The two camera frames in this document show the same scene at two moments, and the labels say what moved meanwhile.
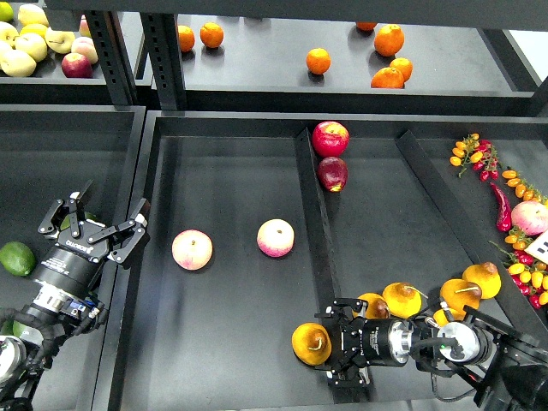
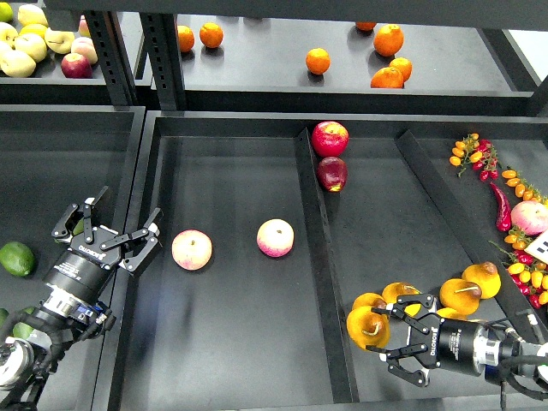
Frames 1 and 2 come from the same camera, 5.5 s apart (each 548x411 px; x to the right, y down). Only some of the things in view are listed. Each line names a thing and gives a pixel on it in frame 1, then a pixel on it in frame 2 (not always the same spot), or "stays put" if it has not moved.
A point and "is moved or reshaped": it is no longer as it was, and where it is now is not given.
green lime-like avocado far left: [17, 258] stays put
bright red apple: [330, 138] stays put
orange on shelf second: [211, 34] stays put
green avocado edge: [8, 328] -> [3, 314]
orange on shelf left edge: [186, 38] stays put
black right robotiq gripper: [358, 343] -> [449, 344]
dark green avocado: [26, 332] stays put
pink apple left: [192, 249] stays put
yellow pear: [312, 342] is moved or reshaped
